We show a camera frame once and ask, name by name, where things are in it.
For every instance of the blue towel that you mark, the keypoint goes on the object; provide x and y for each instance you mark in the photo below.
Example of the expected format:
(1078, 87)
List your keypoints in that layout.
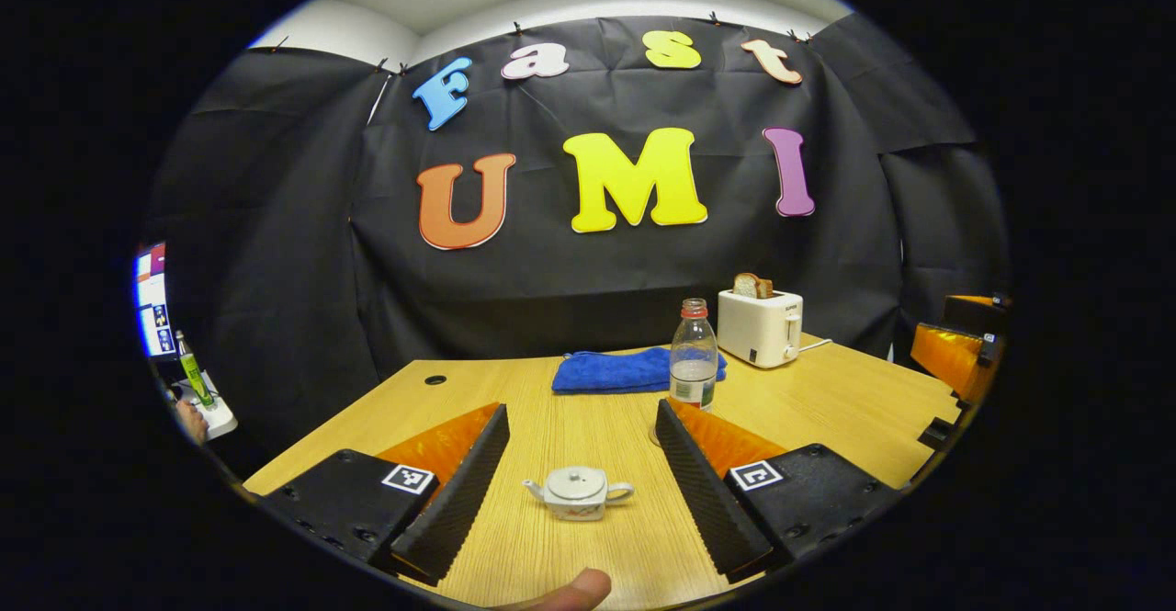
(606, 370)

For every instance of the clear plastic water bottle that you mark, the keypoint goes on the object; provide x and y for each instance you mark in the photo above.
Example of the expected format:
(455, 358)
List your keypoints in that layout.
(694, 354)

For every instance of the white teacup lid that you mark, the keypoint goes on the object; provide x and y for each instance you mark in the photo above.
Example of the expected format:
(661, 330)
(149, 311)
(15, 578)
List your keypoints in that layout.
(575, 480)

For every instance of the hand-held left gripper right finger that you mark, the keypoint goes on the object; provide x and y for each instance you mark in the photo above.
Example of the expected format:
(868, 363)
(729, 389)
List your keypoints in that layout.
(698, 492)

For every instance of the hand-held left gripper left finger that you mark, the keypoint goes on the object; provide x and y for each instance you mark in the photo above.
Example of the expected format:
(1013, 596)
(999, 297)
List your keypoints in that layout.
(464, 492)

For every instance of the green drink bottle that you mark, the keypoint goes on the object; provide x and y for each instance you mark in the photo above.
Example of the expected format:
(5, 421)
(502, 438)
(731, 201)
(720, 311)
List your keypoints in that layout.
(193, 374)

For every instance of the white toaster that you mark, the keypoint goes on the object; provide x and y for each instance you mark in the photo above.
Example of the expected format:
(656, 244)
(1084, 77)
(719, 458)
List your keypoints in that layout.
(758, 331)

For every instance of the small white desk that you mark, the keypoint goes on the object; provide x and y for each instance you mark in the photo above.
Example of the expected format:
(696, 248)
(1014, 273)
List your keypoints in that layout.
(219, 418)

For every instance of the computer monitor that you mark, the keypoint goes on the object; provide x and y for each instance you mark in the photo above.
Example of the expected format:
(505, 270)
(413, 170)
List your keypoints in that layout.
(152, 303)

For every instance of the white teacup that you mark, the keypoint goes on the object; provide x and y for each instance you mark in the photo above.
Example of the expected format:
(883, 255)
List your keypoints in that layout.
(577, 501)

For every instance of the toasted bread slice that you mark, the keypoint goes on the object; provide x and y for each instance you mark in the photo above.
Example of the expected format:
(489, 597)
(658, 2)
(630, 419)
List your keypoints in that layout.
(753, 285)

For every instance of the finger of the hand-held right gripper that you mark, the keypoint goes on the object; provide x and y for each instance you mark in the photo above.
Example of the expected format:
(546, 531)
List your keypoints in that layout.
(951, 358)
(978, 306)

